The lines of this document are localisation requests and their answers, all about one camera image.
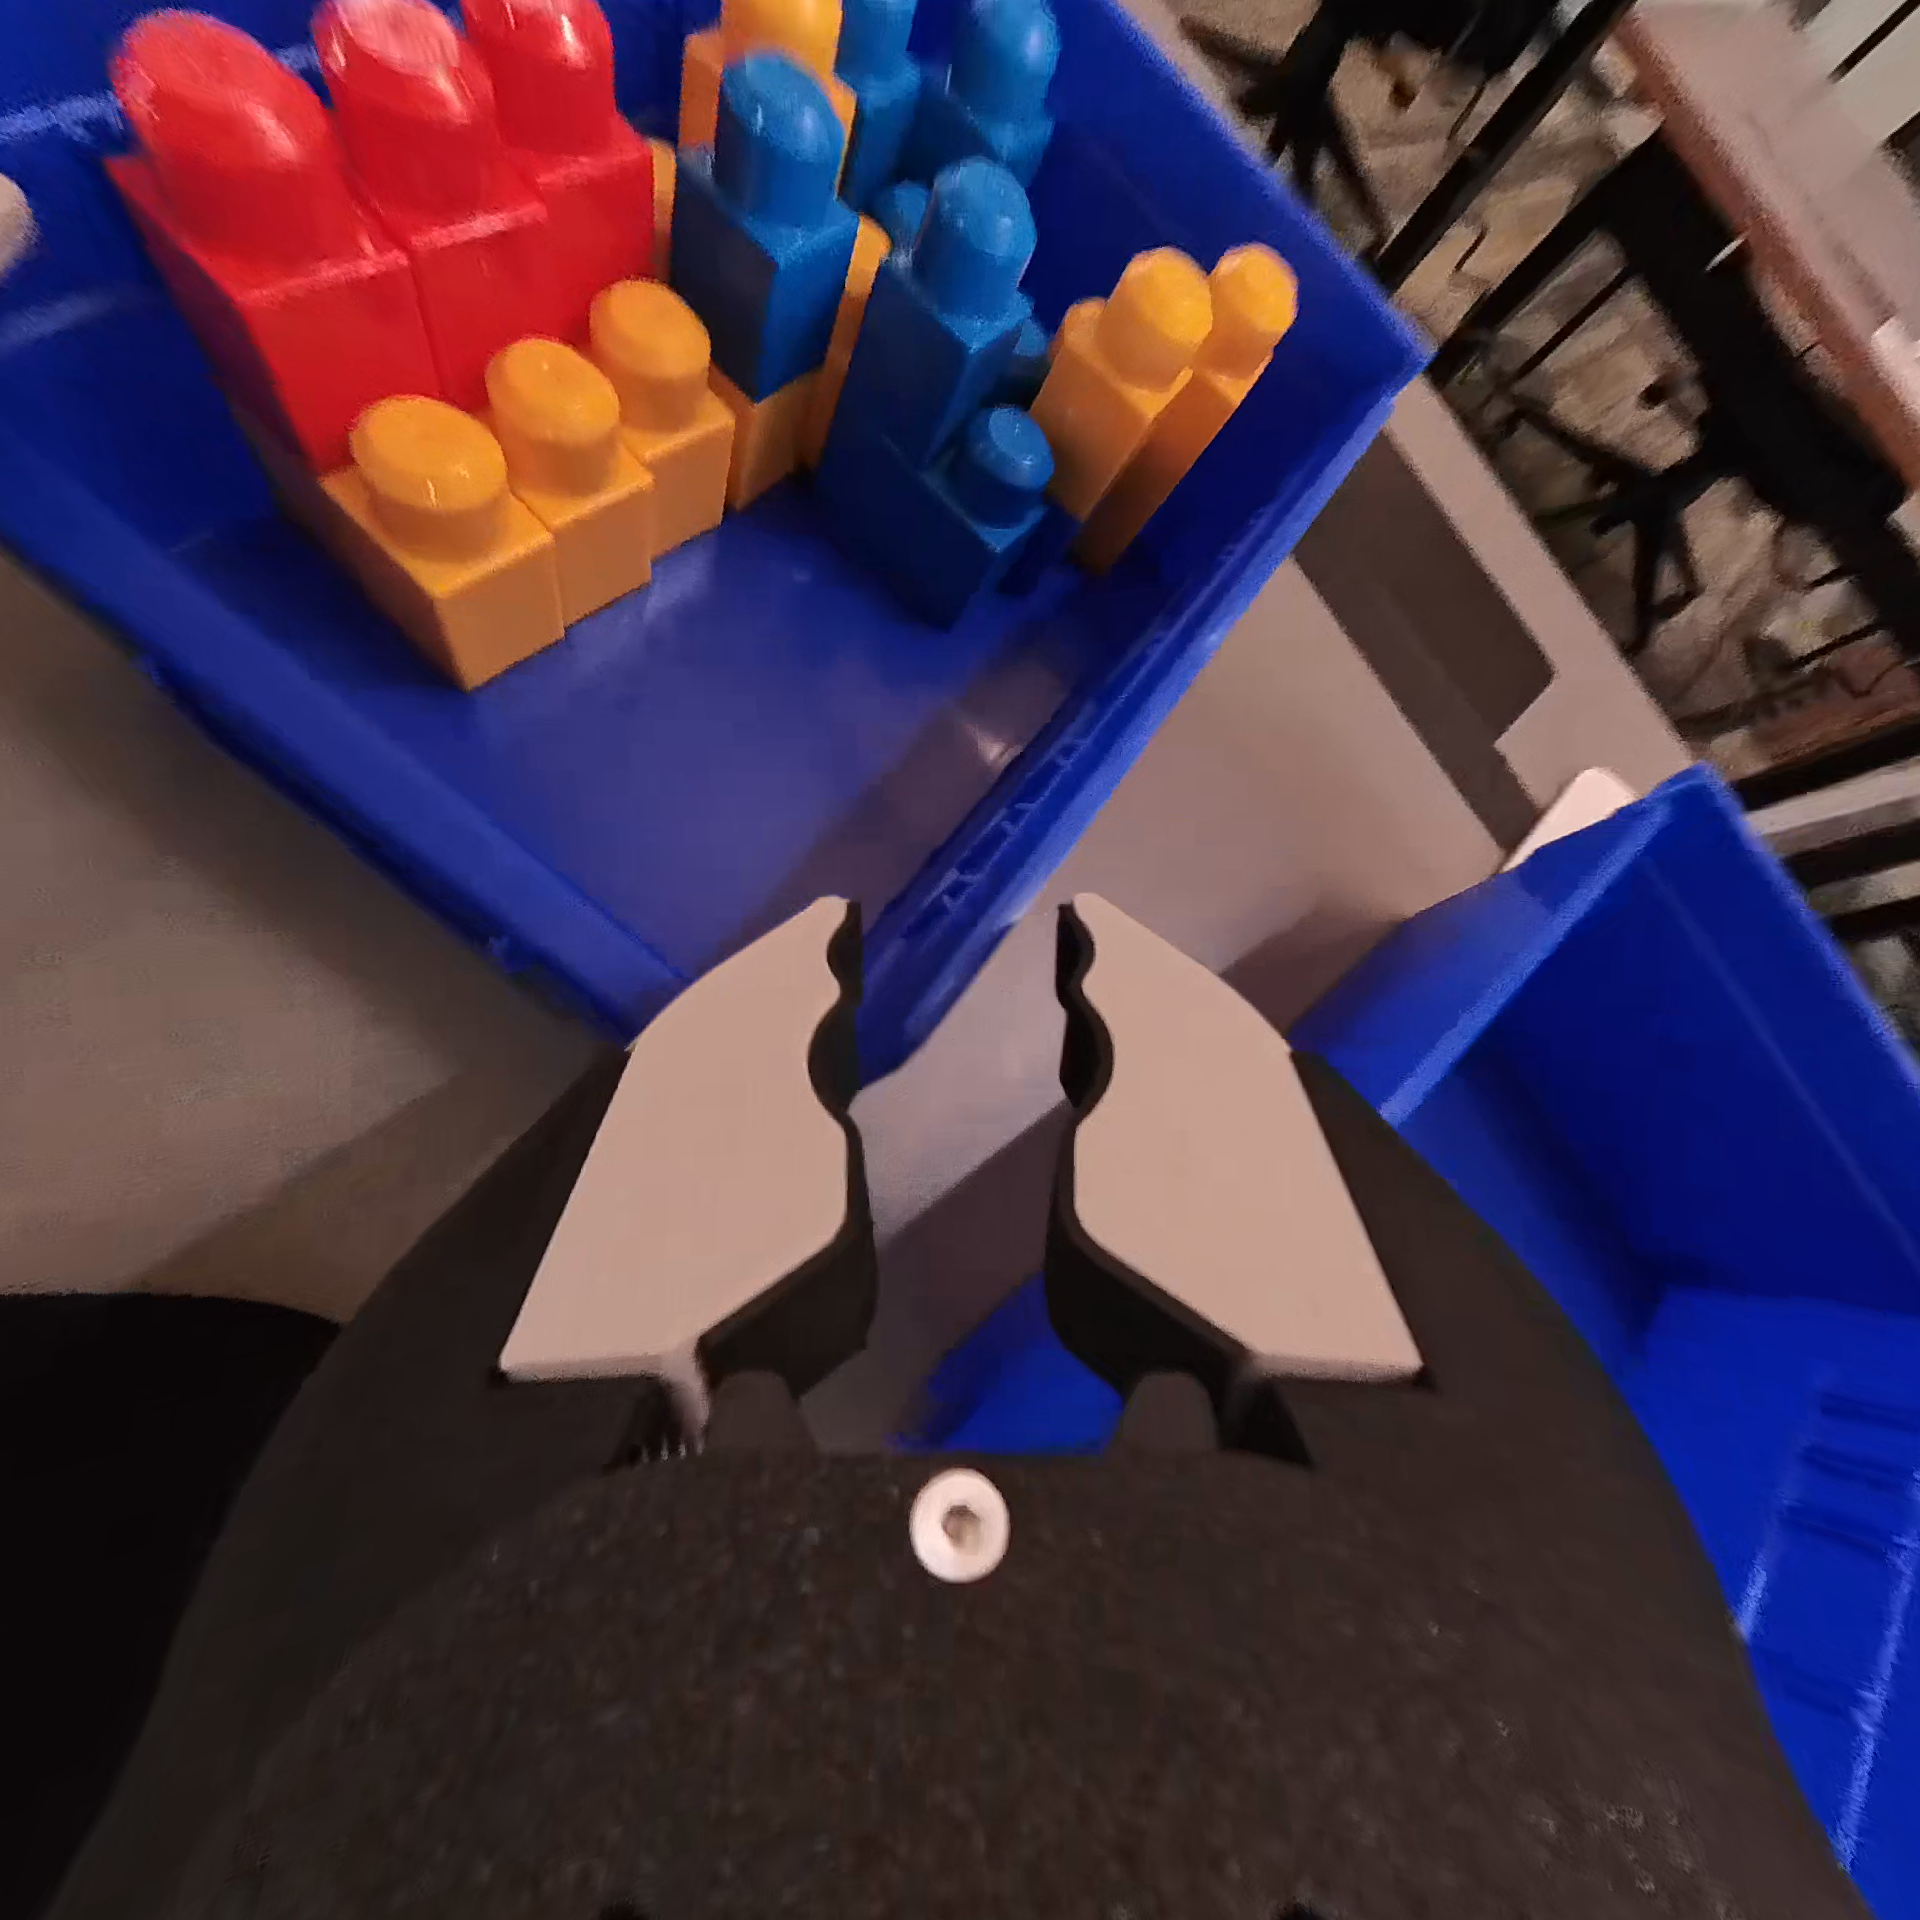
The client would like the blue bin for built steps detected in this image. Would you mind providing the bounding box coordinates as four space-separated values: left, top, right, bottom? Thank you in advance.
0 0 1430 1085

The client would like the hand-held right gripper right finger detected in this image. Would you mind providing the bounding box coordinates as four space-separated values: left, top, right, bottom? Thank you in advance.
1045 892 1426 1395

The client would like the cluster of built block steps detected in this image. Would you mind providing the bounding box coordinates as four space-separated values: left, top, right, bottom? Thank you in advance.
106 0 1299 692

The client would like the blue bin with block pile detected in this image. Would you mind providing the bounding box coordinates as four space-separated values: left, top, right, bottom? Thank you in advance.
898 767 1920 1869

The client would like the wooden desk behind stand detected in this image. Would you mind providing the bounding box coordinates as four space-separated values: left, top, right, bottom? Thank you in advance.
1612 0 1920 498

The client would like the black office chair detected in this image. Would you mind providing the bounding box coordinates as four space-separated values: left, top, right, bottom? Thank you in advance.
1426 227 1920 722

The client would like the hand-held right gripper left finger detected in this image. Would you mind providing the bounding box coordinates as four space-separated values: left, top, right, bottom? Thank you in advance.
498 894 880 1422

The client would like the black rounded pad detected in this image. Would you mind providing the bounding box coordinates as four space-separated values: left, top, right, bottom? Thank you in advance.
0 1295 340 1920

